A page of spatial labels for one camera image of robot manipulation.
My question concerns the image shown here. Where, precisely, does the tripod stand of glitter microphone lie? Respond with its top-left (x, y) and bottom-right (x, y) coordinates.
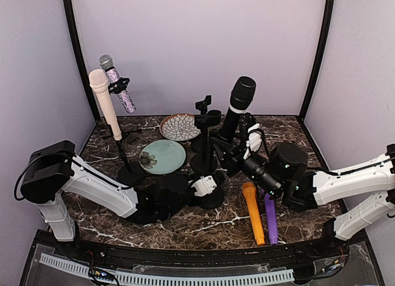
top-left (101, 77), bottom-right (146, 141)

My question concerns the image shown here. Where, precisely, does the black stand of cream microphone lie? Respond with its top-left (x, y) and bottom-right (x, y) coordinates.
top-left (115, 131), bottom-right (144, 187)

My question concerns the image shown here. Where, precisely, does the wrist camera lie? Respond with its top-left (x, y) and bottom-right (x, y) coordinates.
top-left (239, 112), bottom-right (264, 160)
top-left (189, 175), bottom-right (217, 197)

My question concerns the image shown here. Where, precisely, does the black stand of purple microphone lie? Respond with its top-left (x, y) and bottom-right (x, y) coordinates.
top-left (190, 109), bottom-right (221, 173)

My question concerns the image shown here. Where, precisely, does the black front rail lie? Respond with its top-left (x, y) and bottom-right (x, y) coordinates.
top-left (53, 239), bottom-right (349, 269)

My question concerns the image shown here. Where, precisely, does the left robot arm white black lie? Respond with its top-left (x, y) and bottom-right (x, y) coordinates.
top-left (14, 140), bottom-right (196, 259)

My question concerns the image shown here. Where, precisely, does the white slotted cable duct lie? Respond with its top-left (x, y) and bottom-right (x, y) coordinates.
top-left (39, 253), bottom-right (294, 285)

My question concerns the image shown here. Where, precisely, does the black microphone white ring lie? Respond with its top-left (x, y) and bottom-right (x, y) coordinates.
top-left (217, 76), bottom-right (257, 143)

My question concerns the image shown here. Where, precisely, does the orange microphone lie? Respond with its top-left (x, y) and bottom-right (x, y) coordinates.
top-left (242, 182), bottom-right (265, 246)

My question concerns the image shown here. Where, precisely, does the black frame post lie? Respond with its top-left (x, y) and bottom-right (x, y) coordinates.
top-left (63, 0), bottom-right (101, 123)
top-left (297, 0), bottom-right (335, 125)

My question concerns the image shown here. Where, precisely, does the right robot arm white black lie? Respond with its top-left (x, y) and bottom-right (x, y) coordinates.
top-left (210, 138), bottom-right (394, 258)

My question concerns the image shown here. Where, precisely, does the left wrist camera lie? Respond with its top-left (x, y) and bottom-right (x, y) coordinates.
top-left (189, 175), bottom-right (217, 197)

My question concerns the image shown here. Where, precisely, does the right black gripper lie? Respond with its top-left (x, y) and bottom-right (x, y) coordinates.
top-left (210, 130), bottom-right (283, 198)

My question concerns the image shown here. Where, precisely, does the right black frame post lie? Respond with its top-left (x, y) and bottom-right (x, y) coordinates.
top-left (297, 0), bottom-right (335, 125)

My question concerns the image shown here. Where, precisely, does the light green plate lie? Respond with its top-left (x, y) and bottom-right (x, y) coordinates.
top-left (139, 140), bottom-right (186, 175)

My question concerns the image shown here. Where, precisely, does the glitter silver purple microphone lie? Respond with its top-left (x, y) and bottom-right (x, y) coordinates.
top-left (99, 54), bottom-right (136, 114)

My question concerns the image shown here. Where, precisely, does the left black frame post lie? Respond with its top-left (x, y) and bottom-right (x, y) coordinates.
top-left (63, 0), bottom-right (101, 123)

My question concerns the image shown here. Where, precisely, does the floral patterned bowl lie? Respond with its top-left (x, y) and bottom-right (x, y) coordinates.
top-left (160, 114), bottom-right (201, 141)

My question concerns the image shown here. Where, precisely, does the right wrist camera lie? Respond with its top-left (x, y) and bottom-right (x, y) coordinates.
top-left (239, 112), bottom-right (264, 160)

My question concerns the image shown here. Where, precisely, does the empty black microphone stand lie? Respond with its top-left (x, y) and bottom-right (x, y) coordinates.
top-left (191, 95), bottom-right (220, 153)

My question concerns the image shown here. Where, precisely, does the cream pink microphone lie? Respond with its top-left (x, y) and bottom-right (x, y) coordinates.
top-left (88, 69), bottom-right (122, 141)

